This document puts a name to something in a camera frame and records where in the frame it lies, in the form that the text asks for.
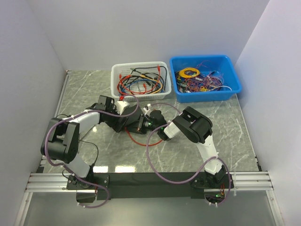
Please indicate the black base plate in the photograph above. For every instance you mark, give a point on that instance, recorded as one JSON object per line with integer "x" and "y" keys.
{"x": 149, "y": 185}

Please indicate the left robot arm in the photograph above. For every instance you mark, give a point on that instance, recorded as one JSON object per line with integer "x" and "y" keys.
{"x": 61, "y": 141}

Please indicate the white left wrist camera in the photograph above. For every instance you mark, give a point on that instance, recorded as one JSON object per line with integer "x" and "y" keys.
{"x": 121, "y": 106}

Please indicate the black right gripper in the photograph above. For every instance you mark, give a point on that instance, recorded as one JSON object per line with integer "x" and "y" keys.
{"x": 138, "y": 127}

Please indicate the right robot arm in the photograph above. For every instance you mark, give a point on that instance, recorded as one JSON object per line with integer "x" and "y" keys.
{"x": 197, "y": 128}

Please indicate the blue plastic bin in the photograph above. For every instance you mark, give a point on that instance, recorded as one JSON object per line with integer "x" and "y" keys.
{"x": 204, "y": 78}

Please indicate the white plastic basket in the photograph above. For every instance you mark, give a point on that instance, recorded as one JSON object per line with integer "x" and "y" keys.
{"x": 146, "y": 80}

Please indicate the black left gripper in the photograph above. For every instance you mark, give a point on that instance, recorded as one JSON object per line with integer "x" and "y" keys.
{"x": 115, "y": 125}

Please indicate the aluminium rail frame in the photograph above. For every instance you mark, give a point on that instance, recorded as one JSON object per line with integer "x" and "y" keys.
{"x": 140, "y": 198}

